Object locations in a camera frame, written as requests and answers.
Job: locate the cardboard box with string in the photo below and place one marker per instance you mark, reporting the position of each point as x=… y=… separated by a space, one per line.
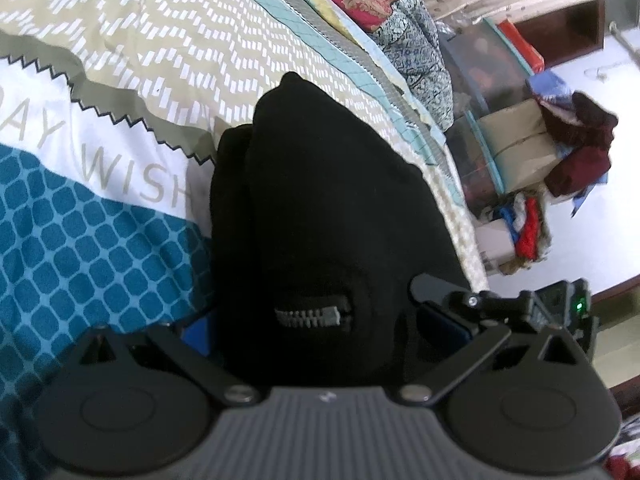
x=519 y=144

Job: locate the patterned bed sheet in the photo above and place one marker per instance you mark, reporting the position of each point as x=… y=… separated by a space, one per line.
x=111 y=112

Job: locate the red floral blanket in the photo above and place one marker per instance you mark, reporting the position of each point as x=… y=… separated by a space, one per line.
x=407 y=34

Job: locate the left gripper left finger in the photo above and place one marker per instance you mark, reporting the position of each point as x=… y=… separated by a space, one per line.
x=194 y=332

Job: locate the clear plastic storage bag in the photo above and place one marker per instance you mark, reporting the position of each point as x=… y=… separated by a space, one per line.
x=488 y=74

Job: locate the black pants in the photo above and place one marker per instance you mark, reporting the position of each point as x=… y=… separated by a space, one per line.
x=319 y=227

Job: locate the dark red cloth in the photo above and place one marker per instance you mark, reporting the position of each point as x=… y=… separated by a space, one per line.
x=578 y=123

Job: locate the red white blue cloth bundle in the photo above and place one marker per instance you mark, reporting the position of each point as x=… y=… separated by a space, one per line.
x=514 y=234

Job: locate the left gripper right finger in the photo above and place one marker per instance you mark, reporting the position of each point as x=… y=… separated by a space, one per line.
x=447 y=325

